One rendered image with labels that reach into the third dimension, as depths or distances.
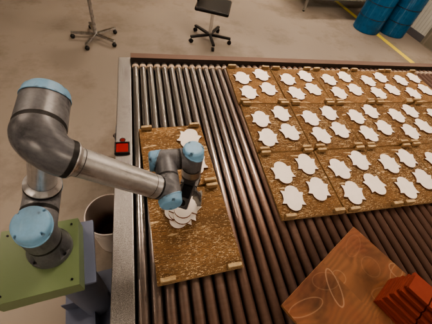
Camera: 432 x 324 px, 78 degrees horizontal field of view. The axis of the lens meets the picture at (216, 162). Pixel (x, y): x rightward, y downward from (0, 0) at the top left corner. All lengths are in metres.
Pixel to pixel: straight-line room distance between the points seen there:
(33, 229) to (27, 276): 0.25
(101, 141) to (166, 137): 1.36
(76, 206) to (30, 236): 1.43
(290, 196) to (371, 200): 0.46
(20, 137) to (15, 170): 2.10
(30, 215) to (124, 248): 0.38
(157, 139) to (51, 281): 0.79
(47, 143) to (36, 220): 0.40
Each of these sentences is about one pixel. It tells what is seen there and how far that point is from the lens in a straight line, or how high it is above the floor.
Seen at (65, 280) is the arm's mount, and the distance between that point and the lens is 1.17.
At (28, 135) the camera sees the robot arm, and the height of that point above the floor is 1.57.
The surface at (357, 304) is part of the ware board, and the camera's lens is 1.22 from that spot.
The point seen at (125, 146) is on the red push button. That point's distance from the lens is 1.48.
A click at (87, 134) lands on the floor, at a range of 2.89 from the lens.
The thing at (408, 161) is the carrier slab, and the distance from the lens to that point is 2.03.
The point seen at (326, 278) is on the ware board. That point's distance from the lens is 1.19.
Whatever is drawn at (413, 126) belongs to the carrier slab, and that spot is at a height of 0.94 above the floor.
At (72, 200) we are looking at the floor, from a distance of 2.47.
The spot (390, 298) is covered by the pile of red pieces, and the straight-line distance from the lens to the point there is 1.23.
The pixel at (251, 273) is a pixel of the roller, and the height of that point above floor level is 0.92.
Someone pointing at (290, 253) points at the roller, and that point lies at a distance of 1.30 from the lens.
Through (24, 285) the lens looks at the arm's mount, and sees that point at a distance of 1.21.
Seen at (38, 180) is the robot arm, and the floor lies 1.27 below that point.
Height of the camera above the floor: 2.04
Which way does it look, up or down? 51 degrees down
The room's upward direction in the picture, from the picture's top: 14 degrees clockwise
